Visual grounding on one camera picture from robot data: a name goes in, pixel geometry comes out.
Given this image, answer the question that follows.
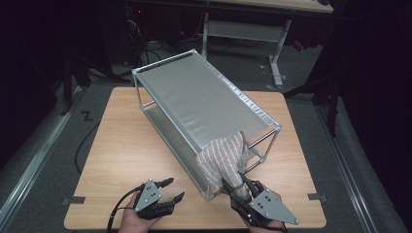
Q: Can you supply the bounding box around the black cable on floor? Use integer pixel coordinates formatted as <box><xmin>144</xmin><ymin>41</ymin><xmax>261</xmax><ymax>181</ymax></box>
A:
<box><xmin>74</xmin><ymin>120</ymin><xmax>101</xmax><ymax>176</ymax></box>

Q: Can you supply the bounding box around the aluminium floor rail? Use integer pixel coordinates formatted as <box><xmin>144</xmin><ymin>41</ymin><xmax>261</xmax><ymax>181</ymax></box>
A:
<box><xmin>0</xmin><ymin>85</ymin><xmax>84</xmax><ymax>224</ymax></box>
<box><xmin>315</xmin><ymin>105</ymin><xmax>378</xmax><ymax>233</ymax></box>

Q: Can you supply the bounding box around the dark computer with red light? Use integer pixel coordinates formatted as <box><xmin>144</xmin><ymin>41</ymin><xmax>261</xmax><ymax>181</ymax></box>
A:
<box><xmin>124</xmin><ymin>4</ymin><xmax>147</xmax><ymax>43</ymax></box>

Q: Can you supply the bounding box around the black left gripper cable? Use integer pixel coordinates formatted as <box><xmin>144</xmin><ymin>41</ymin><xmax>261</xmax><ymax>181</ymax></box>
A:
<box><xmin>106</xmin><ymin>183</ymin><xmax>145</xmax><ymax>233</ymax></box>

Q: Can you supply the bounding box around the black metal stand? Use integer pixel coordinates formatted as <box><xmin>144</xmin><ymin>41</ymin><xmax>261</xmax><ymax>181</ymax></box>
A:
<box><xmin>283</xmin><ymin>72</ymin><xmax>344</xmax><ymax>137</ymax></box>
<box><xmin>59</xmin><ymin>56</ymin><xmax>93</xmax><ymax>117</ymax></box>

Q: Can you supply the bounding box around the person's right hand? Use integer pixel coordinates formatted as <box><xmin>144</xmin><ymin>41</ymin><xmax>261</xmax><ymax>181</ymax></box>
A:
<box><xmin>247</xmin><ymin>221</ymin><xmax>288</xmax><ymax>233</ymax></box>

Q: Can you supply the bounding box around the grey tape piece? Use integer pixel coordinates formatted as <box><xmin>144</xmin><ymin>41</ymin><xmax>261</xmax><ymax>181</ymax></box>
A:
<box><xmin>61</xmin><ymin>195</ymin><xmax>86</xmax><ymax>207</ymax></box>
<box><xmin>307</xmin><ymin>192</ymin><xmax>327</xmax><ymax>203</ymax></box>

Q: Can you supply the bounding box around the beige striped towel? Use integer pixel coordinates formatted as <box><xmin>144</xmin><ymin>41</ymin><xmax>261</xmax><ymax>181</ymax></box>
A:
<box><xmin>196</xmin><ymin>130</ymin><xmax>252</xmax><ymax>202</ymax></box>

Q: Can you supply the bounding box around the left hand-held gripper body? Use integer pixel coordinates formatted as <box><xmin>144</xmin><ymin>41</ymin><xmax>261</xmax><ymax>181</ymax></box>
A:
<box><xmin>134</xmin><ymin>178</ymin><xmax>176</xmax><ymax>221</ymax></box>

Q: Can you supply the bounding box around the grey two-tier shoe rack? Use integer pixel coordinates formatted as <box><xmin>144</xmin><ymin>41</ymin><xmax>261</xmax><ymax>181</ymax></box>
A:
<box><xmin>130</xmin><ymin>48</ymin><xmax>283</xmax><ymax>202</ymax></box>

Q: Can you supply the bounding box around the white-legged desk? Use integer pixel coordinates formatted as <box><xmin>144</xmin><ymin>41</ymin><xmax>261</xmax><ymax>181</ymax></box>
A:
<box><xmin>200</xmin><ymin>0</ymin><xmax>334</xmax><ymax>89</ymax></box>

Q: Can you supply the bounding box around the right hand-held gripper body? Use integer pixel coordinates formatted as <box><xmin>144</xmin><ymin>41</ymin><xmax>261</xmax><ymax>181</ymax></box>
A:
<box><xmin>230</xmin><ymin>183</ymin><xmax>300</xmax><ymax>229</ymax></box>

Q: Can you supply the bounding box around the bundle of black floor cables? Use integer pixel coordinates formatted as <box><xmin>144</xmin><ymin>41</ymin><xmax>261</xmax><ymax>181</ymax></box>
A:
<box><xmin>122</xmin><ymin>38</ymin><xmax>163</xmax><ymax>71</ymax></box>

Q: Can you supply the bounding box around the person's left hand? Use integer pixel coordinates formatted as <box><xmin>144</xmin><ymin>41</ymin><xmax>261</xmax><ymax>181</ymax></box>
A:
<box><xmin>118</xmin><ymin>193</ymin><xmax>162</xmax><ymax>233</ymax></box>

